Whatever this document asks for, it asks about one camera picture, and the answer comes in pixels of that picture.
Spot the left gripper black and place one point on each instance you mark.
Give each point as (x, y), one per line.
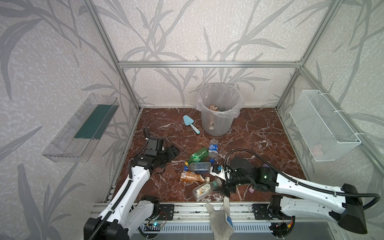
(165, 154)

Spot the tea bottle green label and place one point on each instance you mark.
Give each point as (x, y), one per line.
(206, 189)

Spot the brown nescafe bottle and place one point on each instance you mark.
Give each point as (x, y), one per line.
(190, 177)
(213, 108)

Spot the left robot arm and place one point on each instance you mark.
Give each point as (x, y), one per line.
(120, 220)

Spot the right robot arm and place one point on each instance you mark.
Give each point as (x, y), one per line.
(295, 197)

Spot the grey mesh waste bin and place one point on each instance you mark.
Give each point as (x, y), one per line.
(215, 126)

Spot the clear plastic bin liner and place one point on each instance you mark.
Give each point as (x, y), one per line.
(227, 98)

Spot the clear water bottle blue cap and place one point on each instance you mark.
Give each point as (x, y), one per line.
(199, 167)

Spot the green Sprite bottle centre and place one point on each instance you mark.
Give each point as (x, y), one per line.
(198, 156)

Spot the light blue plastic trowel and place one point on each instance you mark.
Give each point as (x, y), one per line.
(188, 121)

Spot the white knitted work glove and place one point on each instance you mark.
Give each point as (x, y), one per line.
(220, 221)

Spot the Pepsi bottle far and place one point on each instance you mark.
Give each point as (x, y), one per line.
(214, 148)

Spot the green circuit board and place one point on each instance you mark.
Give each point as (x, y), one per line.
(154, 227)

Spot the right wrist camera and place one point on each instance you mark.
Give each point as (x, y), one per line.
(220, 172)

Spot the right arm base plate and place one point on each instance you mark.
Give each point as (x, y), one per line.
(265, 212)

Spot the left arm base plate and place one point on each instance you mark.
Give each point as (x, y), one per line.
(161, 212)

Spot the clear acrylic wall shelf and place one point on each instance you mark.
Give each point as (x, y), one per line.
(79, 137)

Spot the white wire mesh basket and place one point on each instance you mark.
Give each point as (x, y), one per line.
(326, 133)

